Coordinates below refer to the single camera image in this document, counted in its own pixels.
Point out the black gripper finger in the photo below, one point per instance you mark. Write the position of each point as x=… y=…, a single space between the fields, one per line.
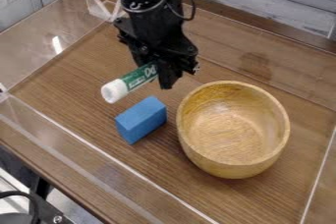
x=169 y=72
x=141 y=55

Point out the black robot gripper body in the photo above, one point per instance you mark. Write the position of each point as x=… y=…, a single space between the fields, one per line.
x=156 y=27

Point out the green and white marker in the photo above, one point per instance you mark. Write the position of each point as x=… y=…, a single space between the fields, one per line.
x=116 y=89

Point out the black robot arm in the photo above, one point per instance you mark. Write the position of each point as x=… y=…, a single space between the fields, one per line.
x=188 y=5

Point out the brown wooden bowl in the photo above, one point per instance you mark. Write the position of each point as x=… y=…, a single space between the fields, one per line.
x=233 y=129

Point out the blue rectangular block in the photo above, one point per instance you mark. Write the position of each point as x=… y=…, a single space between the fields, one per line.
x=141 y=119

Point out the clear acrylic corner bracket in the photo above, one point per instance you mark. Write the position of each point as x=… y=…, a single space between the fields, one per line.
x=105 y=10

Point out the black metal table frame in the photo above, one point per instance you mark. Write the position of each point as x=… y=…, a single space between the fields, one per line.
x=42 y=212

